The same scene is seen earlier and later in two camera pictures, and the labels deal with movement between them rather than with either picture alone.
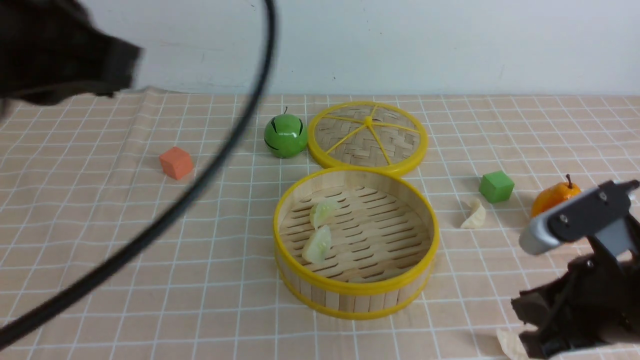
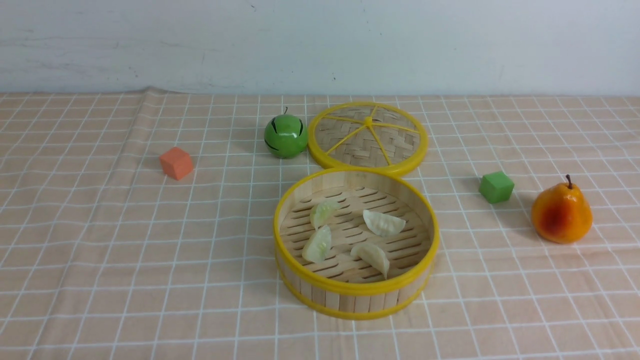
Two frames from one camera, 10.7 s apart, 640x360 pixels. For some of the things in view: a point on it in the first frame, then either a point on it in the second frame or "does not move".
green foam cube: [496, 187] does not move
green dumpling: [318, 249] does not move
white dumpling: [510, 342] → [372, 253]
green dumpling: [323, 213] does not move
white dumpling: [476, 219] → [383, 224]
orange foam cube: [177, 163] does not move
